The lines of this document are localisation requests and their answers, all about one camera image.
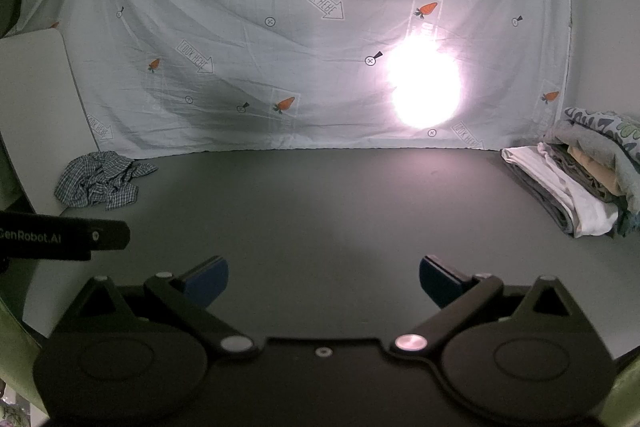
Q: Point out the grey folded garment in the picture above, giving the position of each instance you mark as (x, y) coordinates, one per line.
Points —
(595, 142)

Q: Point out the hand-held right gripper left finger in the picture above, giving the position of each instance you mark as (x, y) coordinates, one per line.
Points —
(207, 281)

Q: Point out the white folded garment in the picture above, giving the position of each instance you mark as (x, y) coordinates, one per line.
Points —
(580, 202)

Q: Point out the carrot printed sheet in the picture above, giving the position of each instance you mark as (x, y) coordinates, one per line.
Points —
(280, 22)

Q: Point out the beige folded garment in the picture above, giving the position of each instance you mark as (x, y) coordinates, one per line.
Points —
(595, 172)

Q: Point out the patterned folded cloth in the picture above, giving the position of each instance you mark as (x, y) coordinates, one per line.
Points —
(612, 124)

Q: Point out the green cloth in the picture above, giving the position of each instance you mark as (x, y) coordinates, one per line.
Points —
(15, 342)

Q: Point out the blue checked shirt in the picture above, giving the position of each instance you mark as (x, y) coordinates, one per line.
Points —
(100, 181)

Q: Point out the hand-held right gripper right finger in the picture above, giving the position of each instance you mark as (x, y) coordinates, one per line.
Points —
(439, 281)

